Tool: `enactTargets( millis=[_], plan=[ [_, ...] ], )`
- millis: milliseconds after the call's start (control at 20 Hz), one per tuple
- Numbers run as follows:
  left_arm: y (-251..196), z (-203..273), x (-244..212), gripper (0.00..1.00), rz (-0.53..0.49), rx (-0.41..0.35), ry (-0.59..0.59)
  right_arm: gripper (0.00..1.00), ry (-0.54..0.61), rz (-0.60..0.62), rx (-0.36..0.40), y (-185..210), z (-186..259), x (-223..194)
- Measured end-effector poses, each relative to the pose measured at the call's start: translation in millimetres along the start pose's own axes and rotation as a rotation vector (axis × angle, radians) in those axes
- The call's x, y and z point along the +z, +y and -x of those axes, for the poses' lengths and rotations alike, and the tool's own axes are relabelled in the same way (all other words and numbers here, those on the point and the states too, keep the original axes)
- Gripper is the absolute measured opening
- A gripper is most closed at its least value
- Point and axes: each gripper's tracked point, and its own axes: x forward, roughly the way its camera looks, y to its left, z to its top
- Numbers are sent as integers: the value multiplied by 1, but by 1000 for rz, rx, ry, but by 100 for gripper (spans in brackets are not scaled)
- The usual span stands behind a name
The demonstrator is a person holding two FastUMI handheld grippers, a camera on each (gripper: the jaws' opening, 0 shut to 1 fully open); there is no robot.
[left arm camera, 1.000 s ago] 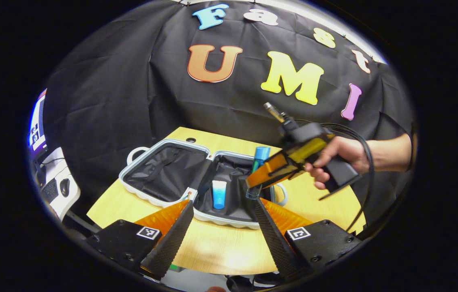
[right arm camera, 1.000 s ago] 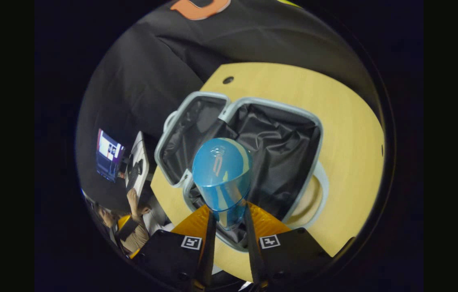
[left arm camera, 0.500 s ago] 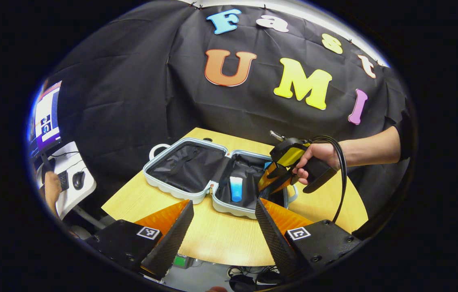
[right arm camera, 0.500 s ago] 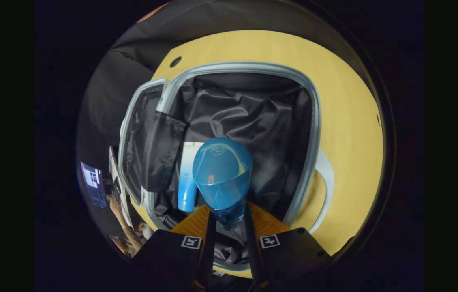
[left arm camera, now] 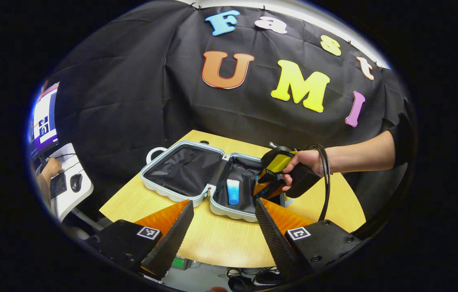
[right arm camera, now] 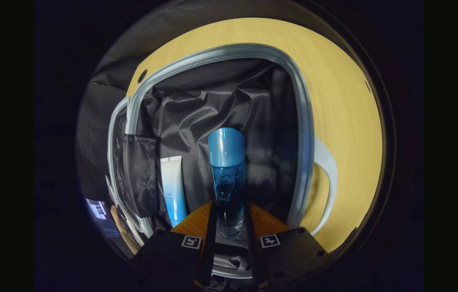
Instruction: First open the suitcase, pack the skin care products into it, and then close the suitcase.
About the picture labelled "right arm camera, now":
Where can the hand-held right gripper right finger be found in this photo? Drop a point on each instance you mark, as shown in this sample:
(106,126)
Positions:
(254,255)

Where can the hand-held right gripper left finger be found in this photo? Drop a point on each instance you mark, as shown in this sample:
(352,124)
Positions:
(208,251)

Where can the white and blue cream tube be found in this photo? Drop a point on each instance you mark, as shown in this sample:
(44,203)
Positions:
(172,186)

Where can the blue capped clear bottle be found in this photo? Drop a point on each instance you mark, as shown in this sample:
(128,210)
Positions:
(226,162)

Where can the light blue suitcase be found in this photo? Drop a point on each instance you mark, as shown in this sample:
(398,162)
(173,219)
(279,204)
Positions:
(212,101)

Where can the computer monitor screen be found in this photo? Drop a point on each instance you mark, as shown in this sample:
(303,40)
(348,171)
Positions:
(97,209)

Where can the black table grommet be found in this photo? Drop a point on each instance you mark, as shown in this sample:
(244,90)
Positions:
(142,76)

